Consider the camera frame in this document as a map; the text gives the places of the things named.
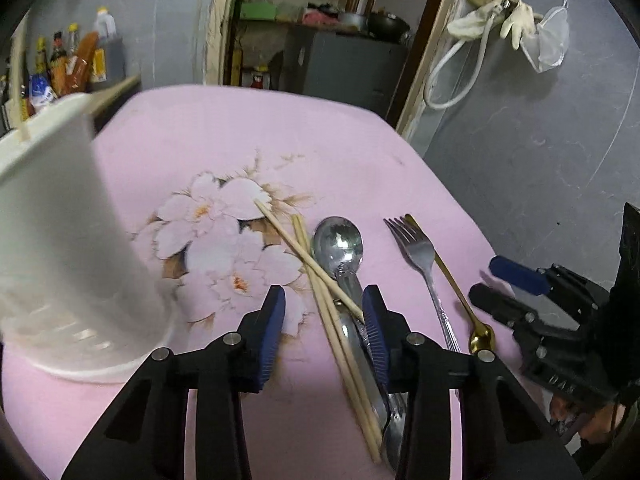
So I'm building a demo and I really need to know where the person's right hand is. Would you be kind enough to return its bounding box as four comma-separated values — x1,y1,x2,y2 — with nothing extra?
550,395,623,445

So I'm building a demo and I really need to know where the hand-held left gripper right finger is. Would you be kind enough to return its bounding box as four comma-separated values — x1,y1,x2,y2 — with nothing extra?
361,284,583,480

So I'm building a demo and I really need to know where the black wok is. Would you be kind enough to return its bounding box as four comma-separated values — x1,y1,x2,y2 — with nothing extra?
367,11,412,44

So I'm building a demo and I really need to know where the pink cloth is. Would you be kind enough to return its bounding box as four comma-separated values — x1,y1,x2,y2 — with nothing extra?
302,7,338,26

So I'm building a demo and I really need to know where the grey cabinet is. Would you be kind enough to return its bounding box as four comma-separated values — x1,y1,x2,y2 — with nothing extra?
282,27,416,120

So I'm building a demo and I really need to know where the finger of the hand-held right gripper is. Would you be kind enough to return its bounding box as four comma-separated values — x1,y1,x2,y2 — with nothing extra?
489,256,608,311
468,284,583,361

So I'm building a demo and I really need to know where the steel pot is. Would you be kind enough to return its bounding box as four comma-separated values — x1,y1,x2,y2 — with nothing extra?
337,11,371,34

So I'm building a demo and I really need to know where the clear plastic bag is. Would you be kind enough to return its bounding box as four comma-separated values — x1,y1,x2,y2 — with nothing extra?
522,0,572,74

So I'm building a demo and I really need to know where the white cloth glove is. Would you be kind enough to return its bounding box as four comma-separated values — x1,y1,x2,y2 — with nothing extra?
446,0,516,41
500,0,545,52

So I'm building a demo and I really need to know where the row of condiment bottles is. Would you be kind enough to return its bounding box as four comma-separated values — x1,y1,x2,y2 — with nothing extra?
0,6,126,118

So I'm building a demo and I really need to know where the wooden door frame post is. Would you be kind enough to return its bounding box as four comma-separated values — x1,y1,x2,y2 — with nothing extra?
202,0,251,87
387,0,472,142

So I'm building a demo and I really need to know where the steel fork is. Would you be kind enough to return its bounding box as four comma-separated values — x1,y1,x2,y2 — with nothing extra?
383,216,462,354

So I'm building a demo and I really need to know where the white plastic utensil holder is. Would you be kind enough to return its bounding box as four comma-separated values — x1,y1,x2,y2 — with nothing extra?
0,92,188,385

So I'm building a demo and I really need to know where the small colourful container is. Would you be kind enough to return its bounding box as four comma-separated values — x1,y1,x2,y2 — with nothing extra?
242,66,273,90

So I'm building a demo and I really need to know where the green box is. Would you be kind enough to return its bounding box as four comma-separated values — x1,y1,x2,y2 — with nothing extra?
240,0,279,22

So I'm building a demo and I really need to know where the gold long-handled spoon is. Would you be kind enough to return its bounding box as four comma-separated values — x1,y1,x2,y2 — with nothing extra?
404,213,496,356

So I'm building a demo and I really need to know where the pink floral tablecloth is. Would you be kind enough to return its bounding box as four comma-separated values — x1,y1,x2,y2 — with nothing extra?
0,84,523,480

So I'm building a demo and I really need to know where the white cable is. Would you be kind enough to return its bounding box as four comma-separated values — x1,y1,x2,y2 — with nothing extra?
423,9,502,110

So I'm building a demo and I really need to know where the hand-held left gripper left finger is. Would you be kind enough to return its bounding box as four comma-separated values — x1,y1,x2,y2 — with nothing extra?
61,285,287,480

